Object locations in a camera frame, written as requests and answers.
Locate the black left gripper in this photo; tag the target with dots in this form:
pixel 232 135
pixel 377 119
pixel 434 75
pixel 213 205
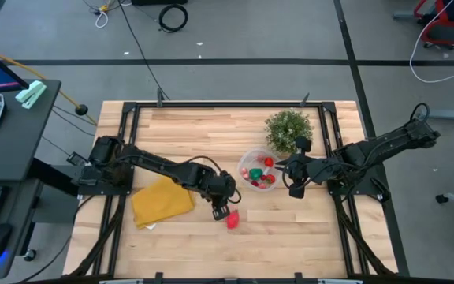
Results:
pixel 221 187

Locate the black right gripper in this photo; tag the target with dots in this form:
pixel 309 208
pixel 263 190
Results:
pixel 300 169

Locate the red toy dragon fruit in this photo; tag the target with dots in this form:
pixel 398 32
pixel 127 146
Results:
pixel 233 221

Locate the green toy bell pepper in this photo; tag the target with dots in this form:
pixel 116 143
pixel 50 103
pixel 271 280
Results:
pixel 255 174

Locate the clear plastic tupperware container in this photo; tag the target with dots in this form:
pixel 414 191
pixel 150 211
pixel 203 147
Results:
pixel 246 159

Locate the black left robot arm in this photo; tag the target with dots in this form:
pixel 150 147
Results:
pixel 164 167

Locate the small green potted plant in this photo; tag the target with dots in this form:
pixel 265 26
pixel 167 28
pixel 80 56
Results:
pixel 289 130

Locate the yellow folded cloth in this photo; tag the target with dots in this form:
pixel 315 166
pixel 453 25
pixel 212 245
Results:
pixel 163 202

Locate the white paper scrap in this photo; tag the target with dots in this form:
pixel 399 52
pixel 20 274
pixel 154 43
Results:
pixel 151 226

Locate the silver aluminium bar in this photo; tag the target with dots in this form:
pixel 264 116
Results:
pixel 339 282
pixel 122 282

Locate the small black power adapter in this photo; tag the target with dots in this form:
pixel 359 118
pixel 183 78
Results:
pixel 76 159

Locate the black round knob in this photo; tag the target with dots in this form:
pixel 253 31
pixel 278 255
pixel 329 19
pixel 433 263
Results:
pixel 81 109

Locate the grey metal table leg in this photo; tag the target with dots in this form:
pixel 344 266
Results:
pixel 451 114

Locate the black desk caster wheel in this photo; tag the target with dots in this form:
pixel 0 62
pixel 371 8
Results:
pixel 30 255

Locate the black box on floor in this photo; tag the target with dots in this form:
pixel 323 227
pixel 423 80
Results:
pixel 158 2

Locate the red and black chair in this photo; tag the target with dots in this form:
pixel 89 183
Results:
pixel 443 27

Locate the black desk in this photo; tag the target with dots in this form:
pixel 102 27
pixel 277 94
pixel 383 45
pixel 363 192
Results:
pixel 10 146

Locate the mint green stapler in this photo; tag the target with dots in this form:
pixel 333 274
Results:
pixel 30 94

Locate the black metal table frame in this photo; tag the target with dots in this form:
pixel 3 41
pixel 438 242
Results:
pixel 227 105

